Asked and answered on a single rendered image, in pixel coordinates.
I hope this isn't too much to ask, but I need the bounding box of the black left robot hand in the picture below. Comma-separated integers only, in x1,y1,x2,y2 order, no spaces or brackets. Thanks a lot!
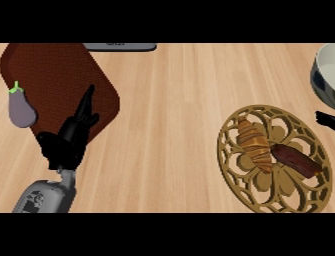
36,83,101,171

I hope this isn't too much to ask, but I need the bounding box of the reddish brown sweet potato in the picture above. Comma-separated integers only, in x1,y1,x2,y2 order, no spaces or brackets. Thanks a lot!
271,143,325,179

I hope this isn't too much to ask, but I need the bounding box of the gold openwork round placemat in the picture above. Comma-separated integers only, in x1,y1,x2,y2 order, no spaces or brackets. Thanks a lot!
216,104,334,214

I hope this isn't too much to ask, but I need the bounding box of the purple eggplant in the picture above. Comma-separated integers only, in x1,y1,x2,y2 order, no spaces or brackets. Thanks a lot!
8,80,39,129

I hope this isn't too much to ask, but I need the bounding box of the dark brown cutting board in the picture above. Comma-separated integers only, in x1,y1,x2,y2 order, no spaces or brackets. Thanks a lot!
0,43,123,145

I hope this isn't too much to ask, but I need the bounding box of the golden brown croissant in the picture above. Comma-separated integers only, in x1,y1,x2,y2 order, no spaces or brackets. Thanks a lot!
237,117,277,174

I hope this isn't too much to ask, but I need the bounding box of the grey flat appliance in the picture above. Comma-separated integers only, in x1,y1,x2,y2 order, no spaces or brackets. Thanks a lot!
82,43,158,53

